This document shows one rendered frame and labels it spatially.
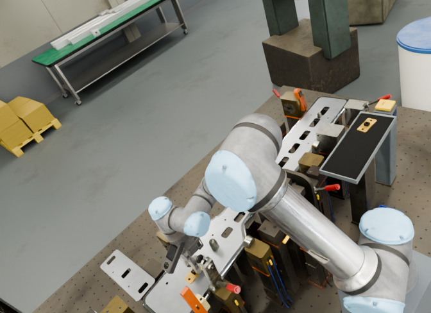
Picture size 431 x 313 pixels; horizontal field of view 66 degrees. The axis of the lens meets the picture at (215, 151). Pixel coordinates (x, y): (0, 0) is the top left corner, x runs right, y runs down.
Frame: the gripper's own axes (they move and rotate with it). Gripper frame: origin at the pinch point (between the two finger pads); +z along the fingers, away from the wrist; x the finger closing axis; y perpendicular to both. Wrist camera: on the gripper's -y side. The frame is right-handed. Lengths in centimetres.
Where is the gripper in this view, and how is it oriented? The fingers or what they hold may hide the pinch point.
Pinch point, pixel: (192, 269)
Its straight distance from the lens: 130.5
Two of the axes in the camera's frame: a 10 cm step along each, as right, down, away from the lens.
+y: 6.2, -6.3, 4.7
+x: -7.2, -2.3, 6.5
